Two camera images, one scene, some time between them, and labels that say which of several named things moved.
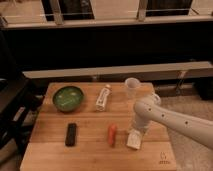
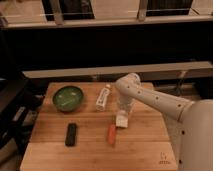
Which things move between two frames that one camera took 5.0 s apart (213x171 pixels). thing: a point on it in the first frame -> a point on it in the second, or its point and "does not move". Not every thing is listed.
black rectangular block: [70, 138] does not move
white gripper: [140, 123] -> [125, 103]
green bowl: [68, 98] does not move
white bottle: [103, 98] does not move
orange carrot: [112, 133] does not move
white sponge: [134, 138] -> [122, 119]
